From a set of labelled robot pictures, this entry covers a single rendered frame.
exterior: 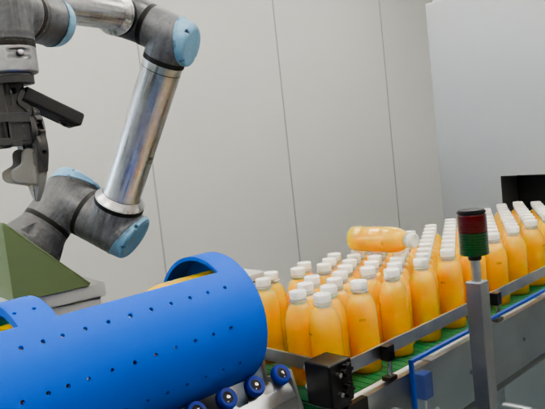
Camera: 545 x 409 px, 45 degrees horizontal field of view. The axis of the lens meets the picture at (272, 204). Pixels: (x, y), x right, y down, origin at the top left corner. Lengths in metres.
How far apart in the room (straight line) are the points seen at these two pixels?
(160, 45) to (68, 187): 0.55
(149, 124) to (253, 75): 3.10
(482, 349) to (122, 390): 0.80
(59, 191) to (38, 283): 0.30
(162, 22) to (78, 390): 1.01
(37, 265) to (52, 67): 2.44
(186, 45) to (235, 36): 3.11
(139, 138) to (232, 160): 2.89
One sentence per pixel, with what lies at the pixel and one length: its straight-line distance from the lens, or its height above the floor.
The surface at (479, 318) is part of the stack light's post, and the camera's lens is 1.52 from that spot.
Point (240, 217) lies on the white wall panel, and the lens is 4.75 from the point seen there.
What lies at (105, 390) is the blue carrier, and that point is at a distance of 1.13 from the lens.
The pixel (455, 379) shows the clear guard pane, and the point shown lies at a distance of 1.66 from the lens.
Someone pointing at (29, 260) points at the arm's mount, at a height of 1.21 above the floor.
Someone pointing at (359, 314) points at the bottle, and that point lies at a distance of 1.52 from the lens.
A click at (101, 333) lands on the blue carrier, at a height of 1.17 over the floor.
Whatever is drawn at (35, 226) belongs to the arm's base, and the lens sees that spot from 2.02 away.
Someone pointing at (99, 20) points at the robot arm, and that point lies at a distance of 1.68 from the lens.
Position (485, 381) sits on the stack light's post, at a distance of 1.57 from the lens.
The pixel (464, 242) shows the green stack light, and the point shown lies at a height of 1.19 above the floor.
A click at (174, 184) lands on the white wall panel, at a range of 4.47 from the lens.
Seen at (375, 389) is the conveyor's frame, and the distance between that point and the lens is 1.49.
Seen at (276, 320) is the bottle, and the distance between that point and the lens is 1.67.
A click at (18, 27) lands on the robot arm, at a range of 1.17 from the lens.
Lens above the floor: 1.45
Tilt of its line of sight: 5 degrees down
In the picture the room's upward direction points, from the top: 6 degrees counter-clockwise
